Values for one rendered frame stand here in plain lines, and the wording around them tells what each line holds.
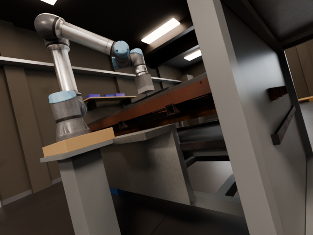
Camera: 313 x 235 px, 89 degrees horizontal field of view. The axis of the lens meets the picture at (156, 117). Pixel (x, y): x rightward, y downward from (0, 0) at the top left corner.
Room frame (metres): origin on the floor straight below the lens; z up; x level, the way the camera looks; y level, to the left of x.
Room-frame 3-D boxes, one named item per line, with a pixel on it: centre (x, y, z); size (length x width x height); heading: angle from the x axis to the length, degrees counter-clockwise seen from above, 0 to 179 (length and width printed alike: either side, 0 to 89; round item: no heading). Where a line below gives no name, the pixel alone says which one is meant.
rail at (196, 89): (1.09, 0.23, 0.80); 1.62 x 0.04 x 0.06; 46
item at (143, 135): (1.15, 0.46, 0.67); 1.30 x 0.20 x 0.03; 46
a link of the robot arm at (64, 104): (0.77, 0.41, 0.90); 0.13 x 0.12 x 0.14; 13
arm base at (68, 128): (0.77, 0.41, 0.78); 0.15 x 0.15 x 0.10
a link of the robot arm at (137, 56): (0.99, 0.02, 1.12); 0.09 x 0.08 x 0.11; 103
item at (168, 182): (1.20, 0.40, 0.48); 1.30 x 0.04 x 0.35; 46
